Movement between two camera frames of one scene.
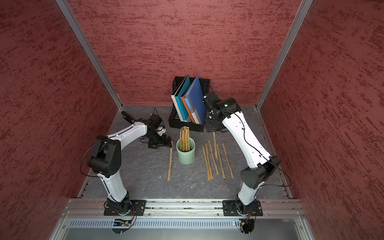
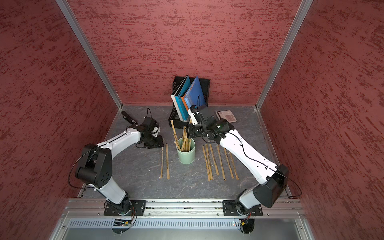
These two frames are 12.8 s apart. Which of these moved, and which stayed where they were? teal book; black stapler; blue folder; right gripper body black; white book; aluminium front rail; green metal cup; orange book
Moved: right gripper body black
Stayed: blue folder; teal book; white book; aluminium front rail; orange book; black stapler; green metal cup
